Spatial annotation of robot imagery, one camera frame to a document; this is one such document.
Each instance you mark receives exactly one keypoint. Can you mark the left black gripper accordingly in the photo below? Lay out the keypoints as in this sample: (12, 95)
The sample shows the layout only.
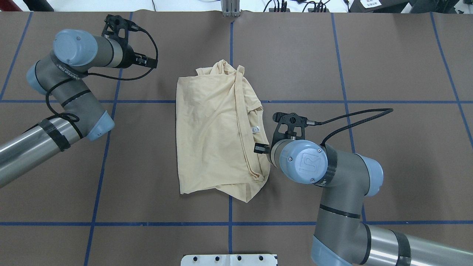
(128, 58)

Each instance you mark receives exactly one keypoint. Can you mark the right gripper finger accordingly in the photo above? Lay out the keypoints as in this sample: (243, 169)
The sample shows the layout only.
(262, 148)

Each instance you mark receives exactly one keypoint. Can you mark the cream long-sleeve graphic shirt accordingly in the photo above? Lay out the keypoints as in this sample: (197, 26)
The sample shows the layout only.
(218, 122)

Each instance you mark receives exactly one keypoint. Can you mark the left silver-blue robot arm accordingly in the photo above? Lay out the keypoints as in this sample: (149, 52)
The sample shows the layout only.
(76, 112)

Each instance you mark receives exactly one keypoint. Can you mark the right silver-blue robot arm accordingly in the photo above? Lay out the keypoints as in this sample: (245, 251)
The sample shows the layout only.
(340, 237)

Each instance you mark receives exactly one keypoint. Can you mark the black labelled box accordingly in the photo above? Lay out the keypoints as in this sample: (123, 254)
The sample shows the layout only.
(377, 6)

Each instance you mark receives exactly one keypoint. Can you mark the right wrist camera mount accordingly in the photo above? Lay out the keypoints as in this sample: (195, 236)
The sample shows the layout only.
(290, 126)

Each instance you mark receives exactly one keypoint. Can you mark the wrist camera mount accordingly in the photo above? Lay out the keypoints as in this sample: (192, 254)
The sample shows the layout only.
(117, 28)
(290, 126)

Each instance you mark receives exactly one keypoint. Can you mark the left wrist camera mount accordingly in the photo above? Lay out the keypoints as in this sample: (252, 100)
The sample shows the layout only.
(117, 28)

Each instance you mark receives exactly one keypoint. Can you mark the aluminium frame post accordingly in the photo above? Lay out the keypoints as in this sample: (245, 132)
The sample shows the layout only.
(230, 8)

